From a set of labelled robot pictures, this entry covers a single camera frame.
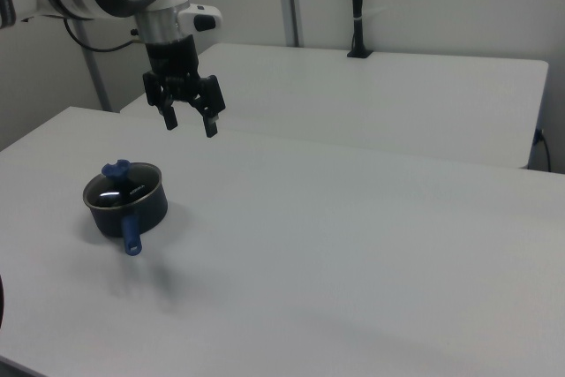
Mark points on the black curved object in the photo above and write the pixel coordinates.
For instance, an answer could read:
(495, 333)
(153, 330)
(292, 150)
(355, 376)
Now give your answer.
(2, 302)

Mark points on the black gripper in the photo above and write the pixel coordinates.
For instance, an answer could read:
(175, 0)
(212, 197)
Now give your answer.
(172, 63)

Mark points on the glass lid with blue knob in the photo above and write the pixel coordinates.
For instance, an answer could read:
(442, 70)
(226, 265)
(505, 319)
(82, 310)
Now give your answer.
(115, 169)

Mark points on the white side table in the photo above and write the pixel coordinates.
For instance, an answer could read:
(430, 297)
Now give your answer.
(375, 99)

